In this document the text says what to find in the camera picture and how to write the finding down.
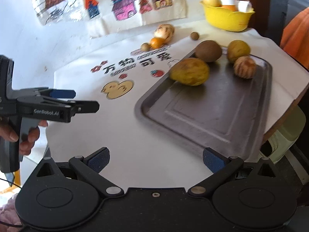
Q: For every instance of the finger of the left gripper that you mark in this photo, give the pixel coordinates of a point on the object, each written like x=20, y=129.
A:
x=56, y=93
x=82, y=107

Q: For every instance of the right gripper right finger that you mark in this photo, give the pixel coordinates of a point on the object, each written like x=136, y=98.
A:
x=223, y=169

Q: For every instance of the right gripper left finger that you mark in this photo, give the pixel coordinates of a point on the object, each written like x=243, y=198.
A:
x=88, y=169

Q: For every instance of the small brown round fruit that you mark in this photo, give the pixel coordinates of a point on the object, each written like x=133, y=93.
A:
x=145, y=47

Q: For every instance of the orange tangerine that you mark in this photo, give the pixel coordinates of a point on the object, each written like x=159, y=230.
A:
x=156, y=42

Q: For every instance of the large yellow-green mango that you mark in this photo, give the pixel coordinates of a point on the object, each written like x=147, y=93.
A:
x=190, y=71

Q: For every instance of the small striped pepino melon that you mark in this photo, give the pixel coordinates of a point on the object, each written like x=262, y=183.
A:
x=245, y=67

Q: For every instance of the large striped pepino melon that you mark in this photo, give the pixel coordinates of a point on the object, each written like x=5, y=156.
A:
x=165, y=31

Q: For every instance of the brown kiwi fruit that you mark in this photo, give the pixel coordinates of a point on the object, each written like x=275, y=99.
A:
x=208, y=51

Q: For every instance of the round yellow-green mango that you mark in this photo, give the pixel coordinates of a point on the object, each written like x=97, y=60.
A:
x=237, y=49

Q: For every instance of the small brown longan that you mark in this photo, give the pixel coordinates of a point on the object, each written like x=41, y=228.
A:
x=194, y=36

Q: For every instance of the person's left hand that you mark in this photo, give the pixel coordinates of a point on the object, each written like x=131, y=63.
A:
x=26, y=146

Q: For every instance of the metal baking tray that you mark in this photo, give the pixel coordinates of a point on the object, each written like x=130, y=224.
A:
x=227, y=113

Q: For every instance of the green stool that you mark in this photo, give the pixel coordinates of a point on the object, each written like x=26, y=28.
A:
x=286, y=135

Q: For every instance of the boy with fan drawing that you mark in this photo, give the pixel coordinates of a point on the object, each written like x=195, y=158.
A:
x=54, y=11

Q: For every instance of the houses drawing paper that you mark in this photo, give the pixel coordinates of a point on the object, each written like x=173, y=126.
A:
x=104, y=17

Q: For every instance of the girl in orange dress poster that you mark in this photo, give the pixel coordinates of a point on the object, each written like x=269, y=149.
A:
x=295, y=38

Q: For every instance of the yellow plastic bowl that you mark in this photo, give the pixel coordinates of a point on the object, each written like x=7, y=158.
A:
x=226, y=19

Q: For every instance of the white paper roll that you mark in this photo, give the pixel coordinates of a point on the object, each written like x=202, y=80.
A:
x=244, y=6

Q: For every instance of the yellow pear in bowl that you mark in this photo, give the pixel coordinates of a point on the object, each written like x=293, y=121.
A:
x=213, y=3

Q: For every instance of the black door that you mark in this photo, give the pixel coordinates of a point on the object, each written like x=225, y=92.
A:
x=281, y=12

